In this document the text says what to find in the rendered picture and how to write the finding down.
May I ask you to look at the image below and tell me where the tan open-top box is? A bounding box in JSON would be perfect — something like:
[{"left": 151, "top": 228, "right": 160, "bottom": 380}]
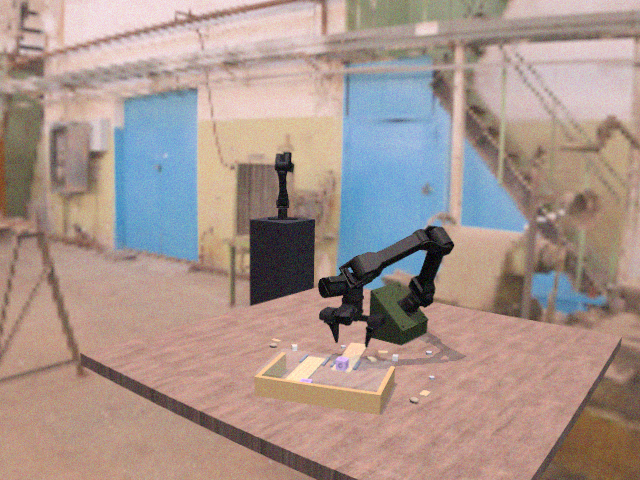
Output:
[{"left": 254, "top": 348, "right": 396, "bottom": 415}]

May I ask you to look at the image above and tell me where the peach speckled strip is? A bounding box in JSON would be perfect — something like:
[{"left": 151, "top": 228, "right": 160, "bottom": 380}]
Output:
[{"left": 342, "top": 343, "right": 368, "bottom": 359}]

